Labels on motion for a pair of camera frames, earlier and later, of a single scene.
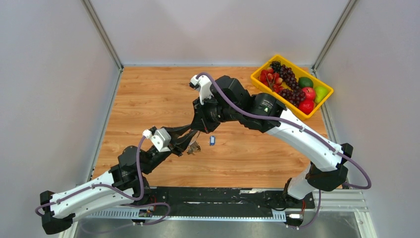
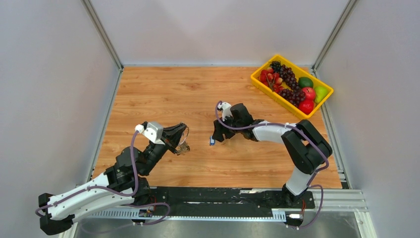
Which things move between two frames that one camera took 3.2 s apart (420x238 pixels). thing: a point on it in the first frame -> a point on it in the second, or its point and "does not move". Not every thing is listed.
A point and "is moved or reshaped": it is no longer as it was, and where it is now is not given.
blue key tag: (212, 140) does not move
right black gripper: (200, 121) -> (219, 131)
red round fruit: (306, 106) does not move
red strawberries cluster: (271, 79) does not move
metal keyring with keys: (194, 147) is moved or reshaped
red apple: (310, 93) does not move
